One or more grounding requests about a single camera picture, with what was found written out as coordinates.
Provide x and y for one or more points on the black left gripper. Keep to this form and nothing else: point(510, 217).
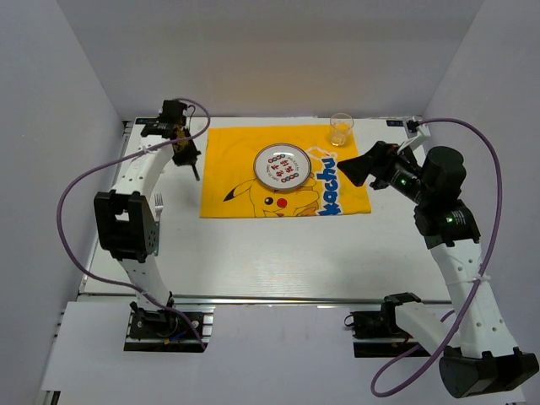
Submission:
point(189, 158)

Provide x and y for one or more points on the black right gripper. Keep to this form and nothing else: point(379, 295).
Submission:
point(378, 161)

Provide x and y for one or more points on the clear drinking glass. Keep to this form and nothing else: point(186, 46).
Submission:
point(341, 127)

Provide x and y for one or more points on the metal knife teal handle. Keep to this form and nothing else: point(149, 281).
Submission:
point(195, 172)

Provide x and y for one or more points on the metal fork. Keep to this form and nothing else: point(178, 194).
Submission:
point(158, 208)

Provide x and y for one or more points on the round printed plate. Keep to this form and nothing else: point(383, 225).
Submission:
point(282, 167)

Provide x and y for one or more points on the yellow Pikachu cloth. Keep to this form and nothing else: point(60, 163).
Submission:
point(231, 190)

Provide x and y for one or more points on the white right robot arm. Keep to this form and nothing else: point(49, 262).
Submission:
point(476, 354)

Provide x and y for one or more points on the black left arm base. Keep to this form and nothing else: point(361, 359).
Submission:
point(165, 332)

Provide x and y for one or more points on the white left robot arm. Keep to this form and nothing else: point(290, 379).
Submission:
point(126, 224)

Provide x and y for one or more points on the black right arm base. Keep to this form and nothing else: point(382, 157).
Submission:
point(372, 339)

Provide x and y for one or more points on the black left table logo sticker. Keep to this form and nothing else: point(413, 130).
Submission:
point(146, 121)

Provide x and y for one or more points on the black table logo sticker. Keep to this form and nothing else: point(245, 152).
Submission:
point(146, 121)
point(398, 123)

